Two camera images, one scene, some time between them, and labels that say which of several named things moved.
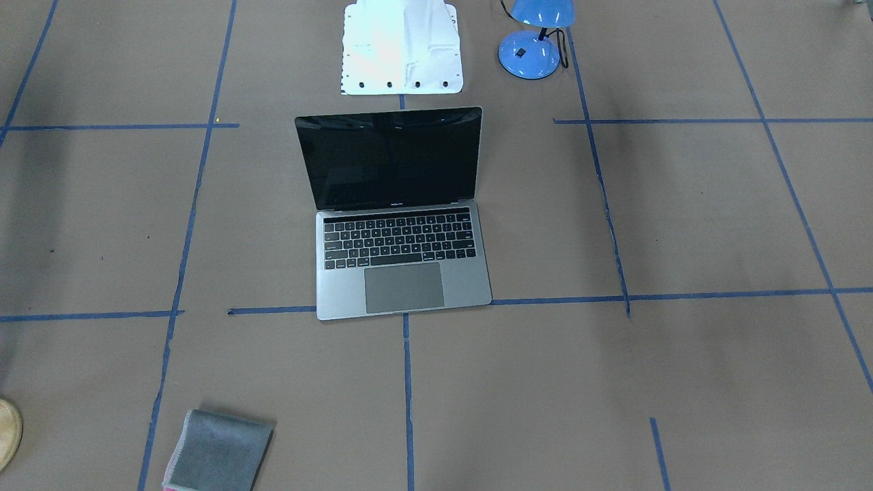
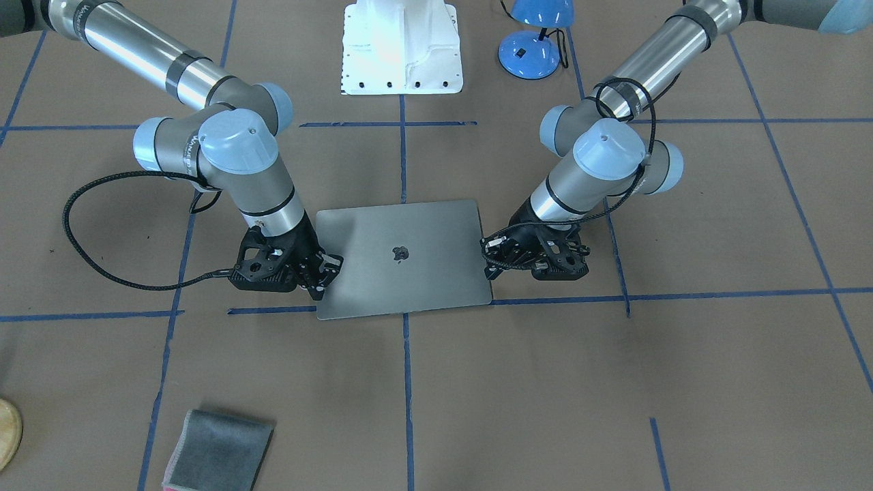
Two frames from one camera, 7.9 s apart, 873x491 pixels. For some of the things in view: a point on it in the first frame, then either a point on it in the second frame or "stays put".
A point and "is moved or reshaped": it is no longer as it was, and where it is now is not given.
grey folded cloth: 218,452 stays put
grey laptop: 398,226 is moved or reshaped
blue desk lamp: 521,54 stays put
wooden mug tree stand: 11,432 stays put
